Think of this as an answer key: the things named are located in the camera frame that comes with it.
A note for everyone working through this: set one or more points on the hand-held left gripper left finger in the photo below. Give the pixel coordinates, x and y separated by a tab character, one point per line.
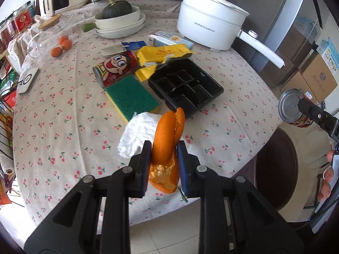
145	164

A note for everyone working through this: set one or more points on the white pot lid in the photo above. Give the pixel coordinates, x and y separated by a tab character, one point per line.
217	1

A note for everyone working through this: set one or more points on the grey refrigerator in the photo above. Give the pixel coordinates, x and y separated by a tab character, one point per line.
278	18

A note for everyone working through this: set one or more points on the person's right hand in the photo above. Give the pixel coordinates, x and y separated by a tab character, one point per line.
327	176

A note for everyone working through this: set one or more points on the white electric cooking pot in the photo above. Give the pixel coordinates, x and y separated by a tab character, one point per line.
206	29

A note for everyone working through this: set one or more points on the blue and white milk carton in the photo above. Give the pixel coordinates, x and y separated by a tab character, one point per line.
169	39

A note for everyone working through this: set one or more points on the silver snack wrapper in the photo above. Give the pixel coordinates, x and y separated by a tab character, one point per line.
114	49

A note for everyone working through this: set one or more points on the orange peel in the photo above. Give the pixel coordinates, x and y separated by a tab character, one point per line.
164	137

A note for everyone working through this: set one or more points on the small orange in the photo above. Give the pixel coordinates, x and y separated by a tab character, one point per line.
63	39
56	52
66	45

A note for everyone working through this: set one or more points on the blue and white box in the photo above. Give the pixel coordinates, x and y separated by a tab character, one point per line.
329	55

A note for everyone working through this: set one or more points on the large brown cardboard box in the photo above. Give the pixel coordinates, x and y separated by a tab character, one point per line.
320	76

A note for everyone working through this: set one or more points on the red label jar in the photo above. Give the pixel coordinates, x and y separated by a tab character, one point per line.
10	29
23	18

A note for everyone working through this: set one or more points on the yellow snack wrapper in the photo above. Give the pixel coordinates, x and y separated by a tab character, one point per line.
161	51

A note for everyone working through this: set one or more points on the black plastic compartment tray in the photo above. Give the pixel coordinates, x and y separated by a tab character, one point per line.
185	84

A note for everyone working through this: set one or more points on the dark brown round stool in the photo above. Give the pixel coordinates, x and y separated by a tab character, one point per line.
278	169

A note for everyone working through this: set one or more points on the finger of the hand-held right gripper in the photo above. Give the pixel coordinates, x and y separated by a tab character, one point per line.
317	116

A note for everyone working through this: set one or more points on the red cartoon drink can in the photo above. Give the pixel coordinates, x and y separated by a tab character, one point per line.
116	68

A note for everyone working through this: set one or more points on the crumpled white tissue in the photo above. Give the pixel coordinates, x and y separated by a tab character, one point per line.
137	132

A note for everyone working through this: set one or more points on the green and yellow sponge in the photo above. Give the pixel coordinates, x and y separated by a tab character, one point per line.
129	95

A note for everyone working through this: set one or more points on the cherry print tablecloth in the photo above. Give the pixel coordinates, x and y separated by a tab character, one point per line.
66	127

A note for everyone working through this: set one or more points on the small brown cardboard box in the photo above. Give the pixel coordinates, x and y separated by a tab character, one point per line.
294	84

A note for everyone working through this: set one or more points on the dark green kabocha squash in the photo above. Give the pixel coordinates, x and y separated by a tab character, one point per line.
116	10

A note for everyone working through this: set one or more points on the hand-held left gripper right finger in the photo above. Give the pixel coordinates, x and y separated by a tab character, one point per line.
182	164

